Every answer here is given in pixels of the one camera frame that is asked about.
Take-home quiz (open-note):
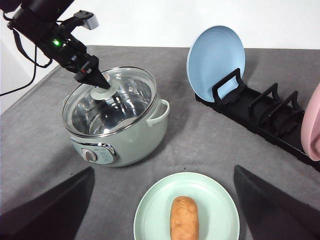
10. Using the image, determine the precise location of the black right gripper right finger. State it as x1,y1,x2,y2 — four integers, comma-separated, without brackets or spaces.
234,165,320,240

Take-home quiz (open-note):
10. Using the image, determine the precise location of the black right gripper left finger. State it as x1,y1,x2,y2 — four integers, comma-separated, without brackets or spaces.
0,166,95,240

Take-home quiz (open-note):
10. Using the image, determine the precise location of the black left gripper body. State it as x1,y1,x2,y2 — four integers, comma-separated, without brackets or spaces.
7,11,100,76

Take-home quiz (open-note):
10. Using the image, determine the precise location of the glass steamer lid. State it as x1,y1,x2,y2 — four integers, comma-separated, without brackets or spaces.
62,66,157,138

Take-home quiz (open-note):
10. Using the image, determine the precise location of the green plate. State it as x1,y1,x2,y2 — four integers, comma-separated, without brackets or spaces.
133,172,241,240

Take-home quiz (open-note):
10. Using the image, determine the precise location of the brown potato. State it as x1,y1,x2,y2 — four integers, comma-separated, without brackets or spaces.
170,195,200,240

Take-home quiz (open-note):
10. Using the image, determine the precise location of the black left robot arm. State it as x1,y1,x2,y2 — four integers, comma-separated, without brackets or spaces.
0,0,110,90

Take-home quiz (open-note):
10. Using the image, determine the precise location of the green electric steamer pot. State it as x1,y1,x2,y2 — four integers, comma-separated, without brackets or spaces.
62,67,170,168

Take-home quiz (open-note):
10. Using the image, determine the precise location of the black plate rack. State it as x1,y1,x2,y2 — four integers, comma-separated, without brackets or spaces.
195,68,320,170

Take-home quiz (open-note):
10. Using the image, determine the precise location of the pink plate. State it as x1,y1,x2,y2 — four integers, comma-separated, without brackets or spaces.
301,83,320,162

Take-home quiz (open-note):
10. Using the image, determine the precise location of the blue plate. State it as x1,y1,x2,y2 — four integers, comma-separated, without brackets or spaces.
187,25,246,103

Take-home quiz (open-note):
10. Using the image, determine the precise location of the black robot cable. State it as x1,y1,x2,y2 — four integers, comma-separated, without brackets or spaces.
0,13,52,97

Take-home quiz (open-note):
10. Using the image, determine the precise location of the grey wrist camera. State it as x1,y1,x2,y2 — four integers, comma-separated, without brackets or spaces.
73,10,99,30

